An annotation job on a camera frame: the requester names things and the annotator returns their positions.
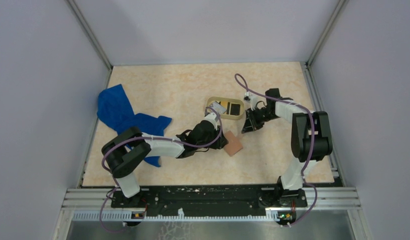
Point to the tan leather card holder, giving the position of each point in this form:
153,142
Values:
234,145

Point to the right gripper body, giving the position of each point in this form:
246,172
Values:
258,117

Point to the aluminium frame rail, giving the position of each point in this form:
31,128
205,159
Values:
92,204

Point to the white card in tray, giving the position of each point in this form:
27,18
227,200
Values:
218,107

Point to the blue cloth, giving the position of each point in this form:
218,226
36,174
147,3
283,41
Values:
115,111

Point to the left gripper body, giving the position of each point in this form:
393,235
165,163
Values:
212,137

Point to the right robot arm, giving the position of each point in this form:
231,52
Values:
311,138

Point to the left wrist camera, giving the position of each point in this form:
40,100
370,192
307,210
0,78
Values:
212,118

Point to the beige oval tray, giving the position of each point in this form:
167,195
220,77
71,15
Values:
225,102

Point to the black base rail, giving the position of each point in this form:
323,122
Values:
241,200

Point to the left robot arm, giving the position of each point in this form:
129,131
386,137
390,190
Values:
123,154

